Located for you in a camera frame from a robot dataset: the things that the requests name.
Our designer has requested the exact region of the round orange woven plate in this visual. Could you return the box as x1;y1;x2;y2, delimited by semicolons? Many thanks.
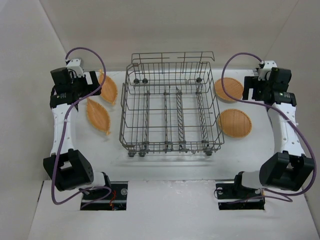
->
218;108;252;138
214;77;244;102

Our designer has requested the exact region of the leaf-shaped orange woven plate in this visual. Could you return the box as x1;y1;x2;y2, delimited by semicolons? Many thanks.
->
100;75;118;106

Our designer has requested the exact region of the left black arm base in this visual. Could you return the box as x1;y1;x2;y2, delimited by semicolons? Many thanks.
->
80;181;129;211

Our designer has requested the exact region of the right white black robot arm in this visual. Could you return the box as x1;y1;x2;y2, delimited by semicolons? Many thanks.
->
235;62;316;192

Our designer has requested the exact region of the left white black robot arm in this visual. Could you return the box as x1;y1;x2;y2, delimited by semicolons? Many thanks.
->
43;66;111;192

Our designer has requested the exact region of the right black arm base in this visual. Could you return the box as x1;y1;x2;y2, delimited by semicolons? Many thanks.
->
214;181;265;211

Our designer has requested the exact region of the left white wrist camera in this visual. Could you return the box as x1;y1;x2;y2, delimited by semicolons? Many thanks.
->
66;58;85;78

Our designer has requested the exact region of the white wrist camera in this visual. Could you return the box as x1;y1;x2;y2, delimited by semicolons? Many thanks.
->
257;60;277;81
66;58;85;78

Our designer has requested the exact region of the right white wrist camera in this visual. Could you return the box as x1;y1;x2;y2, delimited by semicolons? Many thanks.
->
257;60;277;81

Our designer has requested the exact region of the grey wire dish rack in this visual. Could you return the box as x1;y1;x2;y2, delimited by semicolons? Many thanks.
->
119;51;225;157

